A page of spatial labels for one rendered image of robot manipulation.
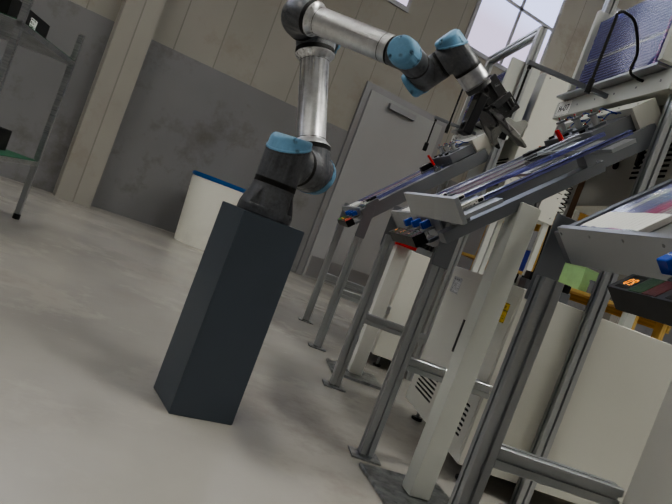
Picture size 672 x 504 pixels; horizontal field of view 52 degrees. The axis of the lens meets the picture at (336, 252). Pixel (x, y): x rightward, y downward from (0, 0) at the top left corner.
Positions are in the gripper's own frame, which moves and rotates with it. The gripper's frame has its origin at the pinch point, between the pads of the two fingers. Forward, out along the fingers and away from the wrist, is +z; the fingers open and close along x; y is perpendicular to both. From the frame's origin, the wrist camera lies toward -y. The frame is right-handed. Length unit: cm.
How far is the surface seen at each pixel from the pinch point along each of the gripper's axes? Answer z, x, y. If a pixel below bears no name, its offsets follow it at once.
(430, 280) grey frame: 17.7, 8.1, -37.3
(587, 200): 51, 55, 39
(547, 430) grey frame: 75, 2, -36
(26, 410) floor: -28, -22, -130
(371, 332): 59, 113, -51
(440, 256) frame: 13.8, 7.7, -31.0
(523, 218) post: 12.2, -13.7, -12.9
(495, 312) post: 27.3, -13.7, -32.9
